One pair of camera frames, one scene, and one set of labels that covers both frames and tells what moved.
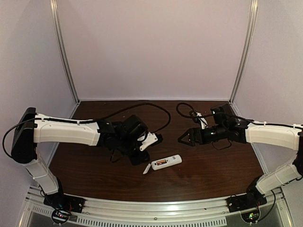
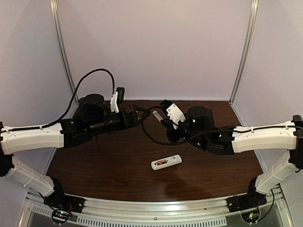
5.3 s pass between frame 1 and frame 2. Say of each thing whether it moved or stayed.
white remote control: stayed
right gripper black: moved
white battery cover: moved
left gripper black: moved
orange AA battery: stayed
